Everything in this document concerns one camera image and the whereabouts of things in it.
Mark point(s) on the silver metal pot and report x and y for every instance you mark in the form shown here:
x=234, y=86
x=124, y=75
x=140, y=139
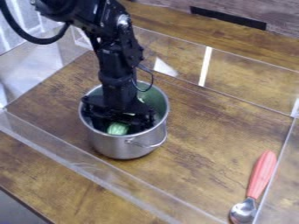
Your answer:
x=132, y=145

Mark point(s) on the red handled metal spoon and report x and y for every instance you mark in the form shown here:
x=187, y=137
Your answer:
x=243, y=212

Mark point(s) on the clear acrylic enclosure wall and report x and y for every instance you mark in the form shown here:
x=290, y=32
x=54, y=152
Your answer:
x=231, y=80

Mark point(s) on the black wall strip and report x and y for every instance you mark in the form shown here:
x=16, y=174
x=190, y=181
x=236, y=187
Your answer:
x=228, y=18

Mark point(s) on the green bumpy toy vegetable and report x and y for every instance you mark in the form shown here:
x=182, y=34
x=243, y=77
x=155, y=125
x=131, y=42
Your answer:
x=118, y=128

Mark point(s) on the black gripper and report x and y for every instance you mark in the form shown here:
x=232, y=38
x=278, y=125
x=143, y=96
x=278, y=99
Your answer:
x=118, y=105

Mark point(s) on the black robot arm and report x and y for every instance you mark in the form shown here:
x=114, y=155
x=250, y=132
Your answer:
x=106, y=22

